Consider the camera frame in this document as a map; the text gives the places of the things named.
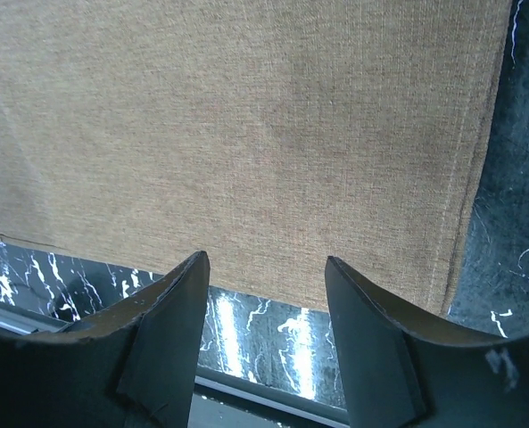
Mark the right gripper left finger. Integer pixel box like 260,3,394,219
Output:
0,251,210,427

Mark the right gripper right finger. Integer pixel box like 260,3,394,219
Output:
325,257,529,427

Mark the brown cloth napkin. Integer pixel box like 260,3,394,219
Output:
0,1,511,315

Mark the black marble pattern mat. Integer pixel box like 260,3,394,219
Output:
0,1,529,407

